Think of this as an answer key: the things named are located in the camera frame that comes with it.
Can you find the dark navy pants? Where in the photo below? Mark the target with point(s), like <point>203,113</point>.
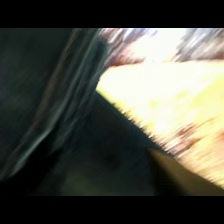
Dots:
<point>50,106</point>

